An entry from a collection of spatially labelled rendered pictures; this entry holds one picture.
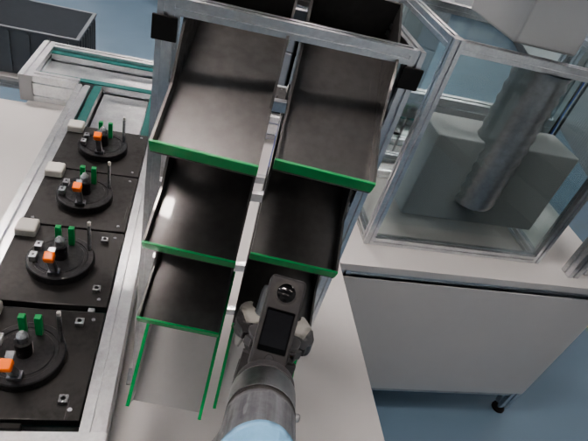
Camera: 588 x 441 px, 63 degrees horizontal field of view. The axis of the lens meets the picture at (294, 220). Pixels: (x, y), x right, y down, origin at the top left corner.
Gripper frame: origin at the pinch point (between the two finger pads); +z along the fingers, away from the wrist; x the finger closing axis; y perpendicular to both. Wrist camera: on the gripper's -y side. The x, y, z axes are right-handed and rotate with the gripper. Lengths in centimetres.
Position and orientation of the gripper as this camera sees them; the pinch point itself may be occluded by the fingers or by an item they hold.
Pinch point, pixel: (276, 310)
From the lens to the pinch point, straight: 75.9
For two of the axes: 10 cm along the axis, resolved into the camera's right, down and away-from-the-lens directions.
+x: 9.5, 3.0, 0.5
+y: -3.0, 9.3, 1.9
